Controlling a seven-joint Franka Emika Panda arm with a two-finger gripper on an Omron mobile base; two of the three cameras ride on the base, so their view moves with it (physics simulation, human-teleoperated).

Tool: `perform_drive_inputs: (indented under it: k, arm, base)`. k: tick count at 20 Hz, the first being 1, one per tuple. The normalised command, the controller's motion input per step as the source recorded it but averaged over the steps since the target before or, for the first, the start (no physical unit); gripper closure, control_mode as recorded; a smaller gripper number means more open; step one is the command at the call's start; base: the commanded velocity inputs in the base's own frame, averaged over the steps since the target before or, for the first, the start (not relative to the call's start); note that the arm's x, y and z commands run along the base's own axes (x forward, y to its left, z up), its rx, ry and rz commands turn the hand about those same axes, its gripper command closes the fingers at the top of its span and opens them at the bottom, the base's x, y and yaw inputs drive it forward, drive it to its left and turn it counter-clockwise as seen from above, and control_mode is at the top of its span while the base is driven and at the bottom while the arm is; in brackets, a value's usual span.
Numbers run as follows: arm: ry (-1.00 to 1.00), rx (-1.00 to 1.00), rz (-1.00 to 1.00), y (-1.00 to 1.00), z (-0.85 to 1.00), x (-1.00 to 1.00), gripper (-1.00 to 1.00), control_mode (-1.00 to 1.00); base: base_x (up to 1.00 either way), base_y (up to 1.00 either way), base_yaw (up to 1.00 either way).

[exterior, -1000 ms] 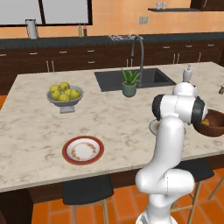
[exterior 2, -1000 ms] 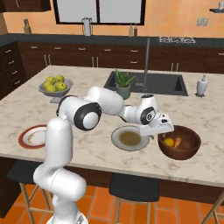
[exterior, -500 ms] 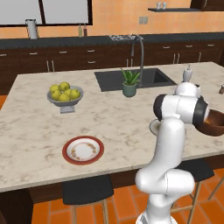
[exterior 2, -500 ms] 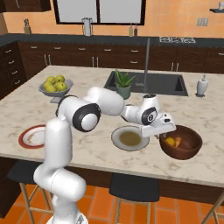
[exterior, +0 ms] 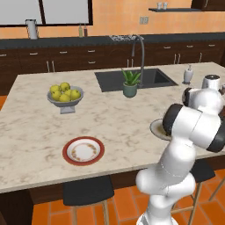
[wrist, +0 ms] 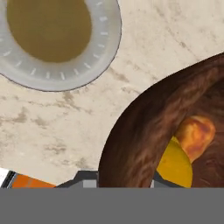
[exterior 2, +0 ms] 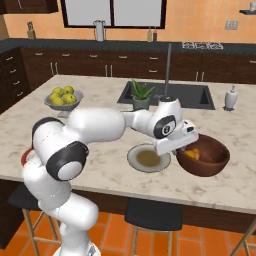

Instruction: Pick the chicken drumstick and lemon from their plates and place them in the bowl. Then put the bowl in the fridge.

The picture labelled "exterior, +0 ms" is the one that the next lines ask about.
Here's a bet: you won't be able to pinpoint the green potted plant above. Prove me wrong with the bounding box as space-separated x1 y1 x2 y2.
120 68 142 98

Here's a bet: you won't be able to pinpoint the dark grey sink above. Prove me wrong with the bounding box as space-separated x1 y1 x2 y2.
93 68 179 93

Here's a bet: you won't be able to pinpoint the yellow-green fruit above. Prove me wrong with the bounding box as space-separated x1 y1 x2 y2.
59 82 71 92
51 90 62 101
69 89 82 101
49 84 62 94
58 93 72 103

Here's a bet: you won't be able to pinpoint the pale plate with brown centre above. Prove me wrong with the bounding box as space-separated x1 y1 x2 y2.
149 118 174 142

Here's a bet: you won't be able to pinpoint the red-rimmed white plate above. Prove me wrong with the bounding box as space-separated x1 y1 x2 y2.
62 135 105 167

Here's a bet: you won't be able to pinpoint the grey arched tap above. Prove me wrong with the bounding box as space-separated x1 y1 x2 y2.
130 33 147 89

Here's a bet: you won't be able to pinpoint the dark wood base cupboards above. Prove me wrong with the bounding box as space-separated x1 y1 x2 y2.
0 40 225 97

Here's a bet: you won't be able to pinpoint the grey hob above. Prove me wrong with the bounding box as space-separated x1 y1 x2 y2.
109 33 138 42

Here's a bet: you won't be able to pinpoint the black-seated wooden stool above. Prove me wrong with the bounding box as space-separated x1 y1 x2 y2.
208 175 225 203
62 174 115 225
171 158 217 225

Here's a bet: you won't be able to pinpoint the white soap dispenser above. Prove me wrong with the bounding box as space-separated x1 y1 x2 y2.
182 63 195 85

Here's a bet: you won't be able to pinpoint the black-framed window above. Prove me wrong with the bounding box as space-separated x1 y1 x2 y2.
0 0 94 28

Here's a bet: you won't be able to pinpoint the grey pedestal fruit bowl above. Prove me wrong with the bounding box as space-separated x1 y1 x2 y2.
47 85 85 115

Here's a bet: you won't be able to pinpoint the dark wall shelf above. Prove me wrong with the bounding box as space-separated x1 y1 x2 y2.
148 7 202 13

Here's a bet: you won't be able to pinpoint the dark wood wall cupboard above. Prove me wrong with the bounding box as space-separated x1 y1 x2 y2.
190 0 225 12

